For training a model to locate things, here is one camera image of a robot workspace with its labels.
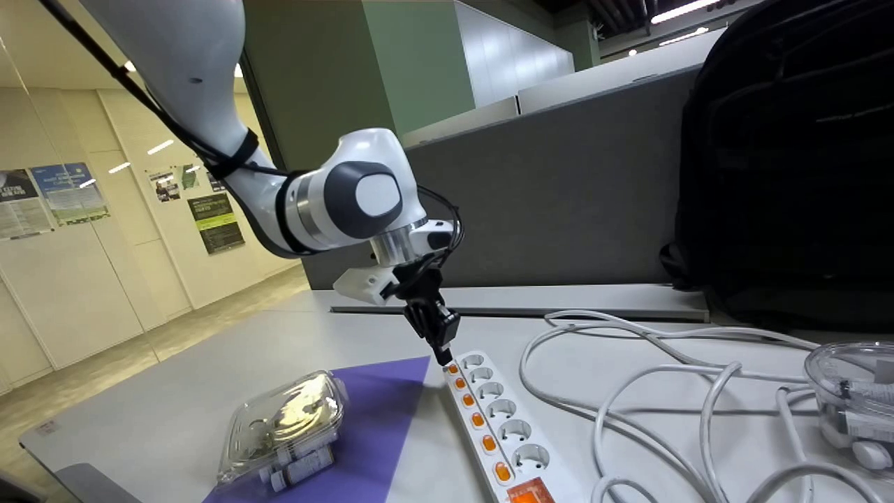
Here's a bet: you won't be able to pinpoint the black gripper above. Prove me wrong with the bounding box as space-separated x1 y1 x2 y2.
382 256 460 365

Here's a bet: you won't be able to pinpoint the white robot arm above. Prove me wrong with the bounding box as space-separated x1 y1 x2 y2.
83 0 460 365

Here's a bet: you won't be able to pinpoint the purple mat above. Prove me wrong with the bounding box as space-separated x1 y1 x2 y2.
204 358 429 503

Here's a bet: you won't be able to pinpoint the white power strip orange switches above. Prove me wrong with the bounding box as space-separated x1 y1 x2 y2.
444 351 584 503

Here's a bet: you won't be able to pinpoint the clear plastic box of adapters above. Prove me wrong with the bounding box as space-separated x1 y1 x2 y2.
217 372 347 492

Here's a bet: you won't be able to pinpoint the grey desk partition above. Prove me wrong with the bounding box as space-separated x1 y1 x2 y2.
301 30 728 289

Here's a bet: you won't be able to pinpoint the black backpack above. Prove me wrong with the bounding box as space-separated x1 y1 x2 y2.
662 0 894 331

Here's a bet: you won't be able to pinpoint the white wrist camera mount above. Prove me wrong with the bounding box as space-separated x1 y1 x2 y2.
331 264 397 305

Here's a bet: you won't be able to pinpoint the white power strip cable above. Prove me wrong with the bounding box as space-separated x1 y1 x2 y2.
517 308 894 503

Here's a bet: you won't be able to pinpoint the white coiled cable bundle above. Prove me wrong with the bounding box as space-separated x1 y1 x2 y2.
802 338 894 472

